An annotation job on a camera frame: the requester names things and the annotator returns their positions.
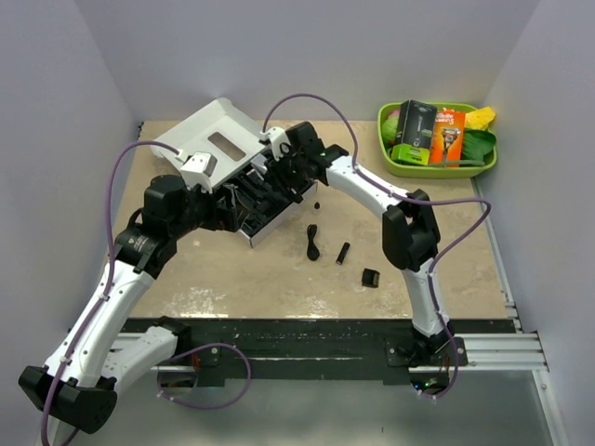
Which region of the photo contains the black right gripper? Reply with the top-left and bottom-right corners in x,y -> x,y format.
265,144 -> 307,194

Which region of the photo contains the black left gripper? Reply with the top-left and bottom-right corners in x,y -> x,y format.
170,177 -> 249,238

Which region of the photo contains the black power cable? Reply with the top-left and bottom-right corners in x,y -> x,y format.
305,223 -> 322,263

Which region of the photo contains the silver black hair clipper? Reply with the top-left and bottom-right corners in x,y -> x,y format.
250,153 -> 268,176

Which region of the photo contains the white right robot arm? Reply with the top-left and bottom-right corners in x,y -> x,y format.
260,122 -> 449,365

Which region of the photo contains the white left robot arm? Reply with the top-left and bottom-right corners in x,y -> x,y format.
19,175 -> 239,434

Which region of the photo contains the white clipper kit box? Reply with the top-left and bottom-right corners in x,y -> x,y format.
152,98 -> 298,248

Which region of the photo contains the black cylindrical battery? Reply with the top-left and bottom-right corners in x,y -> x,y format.
336,242 -> 350,265

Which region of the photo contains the black razor box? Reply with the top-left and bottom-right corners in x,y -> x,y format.
390,99 -> 438,165

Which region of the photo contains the black comb attachment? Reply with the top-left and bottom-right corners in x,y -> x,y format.
361,269 -> 380,288

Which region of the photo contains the green plastic basket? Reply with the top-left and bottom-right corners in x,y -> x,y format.
377,102 -> 497,179

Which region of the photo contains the orange razor package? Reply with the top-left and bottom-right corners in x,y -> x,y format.
429,109 -> 465,167

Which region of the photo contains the green leaf item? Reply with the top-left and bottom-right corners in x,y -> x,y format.
461,128 -> 496,161

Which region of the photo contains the yellow cloth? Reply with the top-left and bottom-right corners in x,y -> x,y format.
465,107 -> 496,131

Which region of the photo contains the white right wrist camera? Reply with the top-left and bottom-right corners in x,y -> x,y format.
259,126 -> 291,160

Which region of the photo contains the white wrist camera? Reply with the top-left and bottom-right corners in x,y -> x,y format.
259,126 -> 291,160
180,152 -> 218,193

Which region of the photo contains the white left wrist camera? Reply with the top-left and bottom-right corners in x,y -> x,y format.
180,152 -> 218,193

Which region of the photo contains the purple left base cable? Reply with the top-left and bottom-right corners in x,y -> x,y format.
156,342 -> 252,410

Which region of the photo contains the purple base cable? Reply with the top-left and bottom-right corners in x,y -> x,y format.
156,342 -> 252,410
416,324 -> 469,400

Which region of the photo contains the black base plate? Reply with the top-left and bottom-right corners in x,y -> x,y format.
115,315 -> 517,387

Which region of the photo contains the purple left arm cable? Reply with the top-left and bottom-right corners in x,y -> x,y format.
39,140 -> 185,446

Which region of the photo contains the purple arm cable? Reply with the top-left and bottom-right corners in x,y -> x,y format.
262,92 -> 493,335
39,140 -> 185,446

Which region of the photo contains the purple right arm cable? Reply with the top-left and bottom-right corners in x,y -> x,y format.
262,92 -> 493,335

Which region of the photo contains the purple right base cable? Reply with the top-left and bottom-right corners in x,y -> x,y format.
416,324 -> 469,400

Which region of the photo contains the aluminium rail frame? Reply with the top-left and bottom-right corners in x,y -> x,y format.
108,334 -> 547,373

